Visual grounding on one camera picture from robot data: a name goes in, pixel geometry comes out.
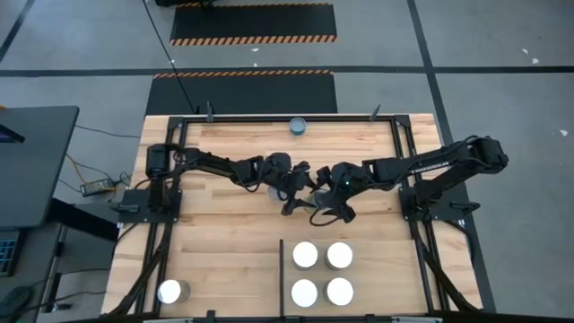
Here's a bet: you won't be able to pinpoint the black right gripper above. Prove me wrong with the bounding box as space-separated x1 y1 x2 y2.
313 161 373 224

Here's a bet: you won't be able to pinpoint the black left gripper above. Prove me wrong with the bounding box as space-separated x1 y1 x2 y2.
262 152 320 216

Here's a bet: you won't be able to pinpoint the short corn labelled can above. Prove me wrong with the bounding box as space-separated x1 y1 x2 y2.
266 186 288 204

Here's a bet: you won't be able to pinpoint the tomatoes labelled tall can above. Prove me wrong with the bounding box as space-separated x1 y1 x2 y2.
323 240 355 272

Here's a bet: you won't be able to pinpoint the cherries labelled tall can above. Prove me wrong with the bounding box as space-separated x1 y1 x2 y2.
290 277 320 310

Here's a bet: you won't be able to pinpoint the black hazard-striped floor mat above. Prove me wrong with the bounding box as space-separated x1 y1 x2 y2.
143 69 339 116
169 2 338 47

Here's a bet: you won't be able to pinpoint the black power brick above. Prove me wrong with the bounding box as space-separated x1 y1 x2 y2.
79 178 117 198

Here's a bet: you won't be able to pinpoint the black desk foot bar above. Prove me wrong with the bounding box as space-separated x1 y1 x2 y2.
48 196 121 242

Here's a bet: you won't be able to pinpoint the grey desk leg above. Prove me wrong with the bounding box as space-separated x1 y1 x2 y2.
40 223 69 314

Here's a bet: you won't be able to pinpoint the dark grey desk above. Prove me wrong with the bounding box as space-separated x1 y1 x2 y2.
0 105 81 230

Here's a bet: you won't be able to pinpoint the dark laptop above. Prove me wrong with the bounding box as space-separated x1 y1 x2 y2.
0 123 27 145

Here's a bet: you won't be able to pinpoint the backlit keyboard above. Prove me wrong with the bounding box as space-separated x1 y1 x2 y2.
0 228 22 278

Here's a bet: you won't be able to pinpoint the black oval object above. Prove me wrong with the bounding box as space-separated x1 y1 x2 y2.
0 285 34 318

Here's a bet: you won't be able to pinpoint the black right arm cable loop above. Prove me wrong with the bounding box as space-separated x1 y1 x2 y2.
308 205 344 228

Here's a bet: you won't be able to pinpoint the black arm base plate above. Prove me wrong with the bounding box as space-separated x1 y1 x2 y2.
110 187 184 224
397 184 482 223

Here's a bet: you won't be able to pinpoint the black aluminium table frame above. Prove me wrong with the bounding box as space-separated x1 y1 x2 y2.
152 114 443 318

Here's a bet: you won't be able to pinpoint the black cable bundle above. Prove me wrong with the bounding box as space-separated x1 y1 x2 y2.
106 223 174 316
410 221 479 314

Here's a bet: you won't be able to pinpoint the silver bracket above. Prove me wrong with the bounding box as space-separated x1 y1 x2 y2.
391 316 444 323
142 316 195 323

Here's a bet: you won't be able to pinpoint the black floor cable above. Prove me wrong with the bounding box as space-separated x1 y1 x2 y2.
141 0 201 114

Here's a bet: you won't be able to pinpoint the thin black desk cable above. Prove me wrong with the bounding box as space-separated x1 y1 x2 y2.
73 124 142 140

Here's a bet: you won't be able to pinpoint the yellow floor cable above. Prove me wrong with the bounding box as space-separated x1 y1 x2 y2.
65 152 118 195

